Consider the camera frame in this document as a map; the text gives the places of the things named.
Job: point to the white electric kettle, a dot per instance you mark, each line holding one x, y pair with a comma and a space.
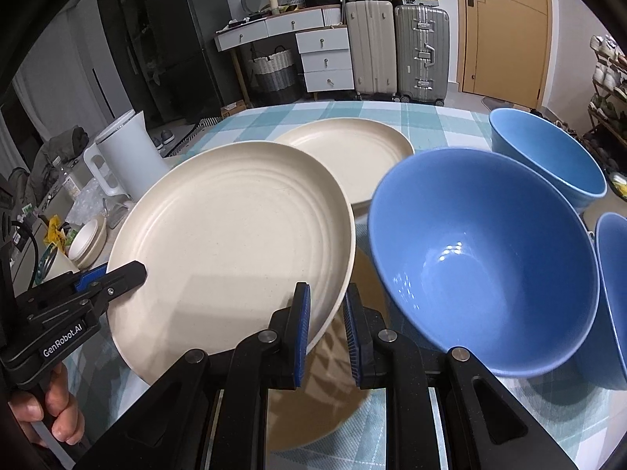
130, 156

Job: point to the black refrigerator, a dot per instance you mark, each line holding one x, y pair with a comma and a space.
191, 44

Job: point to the small cream bowl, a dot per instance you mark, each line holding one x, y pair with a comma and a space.
88, 242

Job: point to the yellow wooden door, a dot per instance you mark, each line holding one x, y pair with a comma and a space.
504, 29

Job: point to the teal checked tablecloth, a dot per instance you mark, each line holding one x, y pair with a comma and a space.
372, 110

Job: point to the person's left hand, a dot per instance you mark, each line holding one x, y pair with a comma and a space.
66, 416

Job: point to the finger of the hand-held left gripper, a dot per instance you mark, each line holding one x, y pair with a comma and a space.
125, 279
90, 278

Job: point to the blue bowl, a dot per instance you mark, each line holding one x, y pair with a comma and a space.
548, 156
470, 264
615, 279

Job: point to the shoe rack with shoes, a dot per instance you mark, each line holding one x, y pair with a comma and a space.
607, 88

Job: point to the woven laundry basket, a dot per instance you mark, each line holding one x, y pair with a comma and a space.
274, 71

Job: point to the beige suitcase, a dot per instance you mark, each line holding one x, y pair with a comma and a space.
370, 49

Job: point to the small cardboard box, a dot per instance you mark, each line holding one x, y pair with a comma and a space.
234, 110

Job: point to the white drawer dresser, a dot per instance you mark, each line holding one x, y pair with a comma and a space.
323, 54

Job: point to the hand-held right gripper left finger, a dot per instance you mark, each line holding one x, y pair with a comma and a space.
301, 338

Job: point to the pair of grey shoes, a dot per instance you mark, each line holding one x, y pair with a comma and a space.
161, 139

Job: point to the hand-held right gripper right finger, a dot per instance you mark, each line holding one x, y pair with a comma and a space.
352, 342

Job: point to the cream bottle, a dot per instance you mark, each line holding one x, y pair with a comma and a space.
274, 2

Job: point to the silver suitcase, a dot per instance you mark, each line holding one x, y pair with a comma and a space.
421, 54

